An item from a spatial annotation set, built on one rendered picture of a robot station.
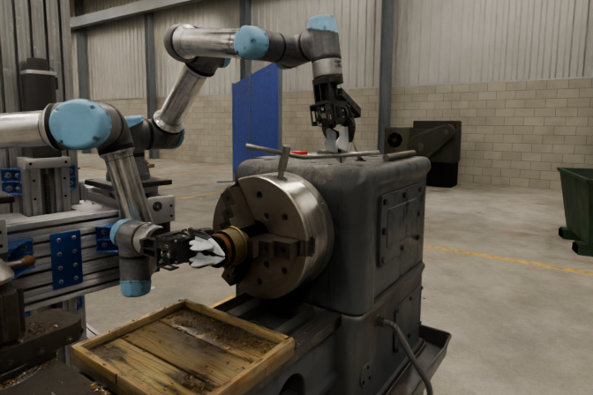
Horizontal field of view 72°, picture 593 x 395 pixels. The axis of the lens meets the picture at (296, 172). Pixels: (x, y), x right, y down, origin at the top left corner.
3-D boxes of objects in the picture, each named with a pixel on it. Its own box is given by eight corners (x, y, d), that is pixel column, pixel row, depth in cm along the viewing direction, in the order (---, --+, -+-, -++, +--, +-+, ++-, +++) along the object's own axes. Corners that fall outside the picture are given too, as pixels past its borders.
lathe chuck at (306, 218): (226, 257, 123) (246, 157, 115) (311, 309, 107) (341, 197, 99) (203, 264, 116) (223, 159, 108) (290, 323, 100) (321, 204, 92)
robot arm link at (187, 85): (131, 133, 159) (188, 16, 128) (166, 133, 170) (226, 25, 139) (143, 157, 154) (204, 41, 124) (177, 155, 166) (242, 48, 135)
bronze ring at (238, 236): (227, 220, 102) (198, 228, 94) (256, 227, 96) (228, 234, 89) (228, 257, 103) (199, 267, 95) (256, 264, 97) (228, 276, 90)
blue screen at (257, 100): (216, 182, 981) (215, 82, 955) (250, 181, 1006) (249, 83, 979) (253, 219, 593) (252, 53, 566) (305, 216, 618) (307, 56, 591)
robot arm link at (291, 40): (258, 39, 108) (288, 25, 101) (288, 45, 116) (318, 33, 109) (262, 68, 108) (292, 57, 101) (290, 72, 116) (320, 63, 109)
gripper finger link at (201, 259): (207, 277, 85) (178, 267, 90) (228, 269, 90) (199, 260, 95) (207, 262, 85) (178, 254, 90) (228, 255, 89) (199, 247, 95)
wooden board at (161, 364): (185, 311, 110) (184, 297, 110) (295, 355, 90) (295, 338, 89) (71, 363, 86) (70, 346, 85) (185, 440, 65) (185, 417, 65)
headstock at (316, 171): (322, 239, 182) (324, 151, 177) (431, 259, 155) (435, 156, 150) (227, 279, 133) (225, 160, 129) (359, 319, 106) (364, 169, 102)
